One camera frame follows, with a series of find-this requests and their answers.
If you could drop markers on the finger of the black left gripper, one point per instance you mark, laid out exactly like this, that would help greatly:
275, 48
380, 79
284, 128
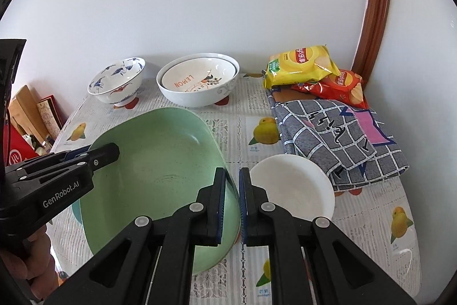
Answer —
96, 156

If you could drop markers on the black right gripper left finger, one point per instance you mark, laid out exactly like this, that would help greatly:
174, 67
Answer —
150, 261

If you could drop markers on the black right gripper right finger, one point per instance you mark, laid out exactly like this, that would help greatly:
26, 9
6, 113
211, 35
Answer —
311, 262

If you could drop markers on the blue square plate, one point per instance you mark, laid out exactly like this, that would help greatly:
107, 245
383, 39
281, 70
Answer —
76, 209

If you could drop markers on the green square plate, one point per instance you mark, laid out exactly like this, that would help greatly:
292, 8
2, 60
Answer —
166, 156

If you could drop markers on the white round bowl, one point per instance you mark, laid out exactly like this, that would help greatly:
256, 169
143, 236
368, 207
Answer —
296, 184

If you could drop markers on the left hand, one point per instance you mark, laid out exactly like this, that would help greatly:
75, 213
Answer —
39, 267

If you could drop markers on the red package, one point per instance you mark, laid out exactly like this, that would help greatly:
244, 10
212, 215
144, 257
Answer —
15, 148

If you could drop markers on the fruit print tablecloth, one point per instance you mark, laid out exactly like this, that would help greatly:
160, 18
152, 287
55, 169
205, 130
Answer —
364, 215

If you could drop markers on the patterned book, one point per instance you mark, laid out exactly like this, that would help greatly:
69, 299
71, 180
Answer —
51, 115

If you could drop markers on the wooden board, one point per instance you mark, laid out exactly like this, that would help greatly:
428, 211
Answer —
25, 115

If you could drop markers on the blue crane pattern bowl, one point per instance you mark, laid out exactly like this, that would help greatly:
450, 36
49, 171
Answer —
118, 83

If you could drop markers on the large white bowl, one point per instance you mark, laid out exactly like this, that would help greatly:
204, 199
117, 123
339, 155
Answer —
199, 98

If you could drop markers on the white lemon print bowl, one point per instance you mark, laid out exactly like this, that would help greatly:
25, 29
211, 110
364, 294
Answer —
198, 74

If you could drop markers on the grey checked cloth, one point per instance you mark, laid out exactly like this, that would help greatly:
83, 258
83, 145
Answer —
350, 145

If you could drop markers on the red chips bag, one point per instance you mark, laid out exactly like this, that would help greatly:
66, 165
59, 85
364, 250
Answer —
345, 87

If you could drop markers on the yellow chips bag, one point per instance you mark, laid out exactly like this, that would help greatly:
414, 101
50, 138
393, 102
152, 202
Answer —
309, 64

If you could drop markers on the brown wooden door frame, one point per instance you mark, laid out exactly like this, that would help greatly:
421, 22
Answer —
373, 27

